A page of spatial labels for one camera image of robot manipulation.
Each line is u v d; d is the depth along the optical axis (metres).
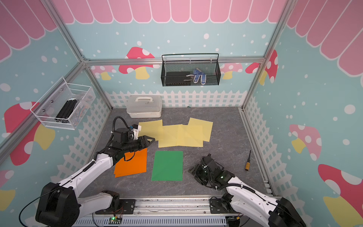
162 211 0.74
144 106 1.05
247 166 0.87
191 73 0.89
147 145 0.74
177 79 0.89
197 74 0.88
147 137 0.76
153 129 1.05
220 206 0.66
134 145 0.71
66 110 0.70
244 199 0.50
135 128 0.77
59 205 0.40
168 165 0.90
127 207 0.73
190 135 1.03
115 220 0.73
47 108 0.66
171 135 1.05
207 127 1.09
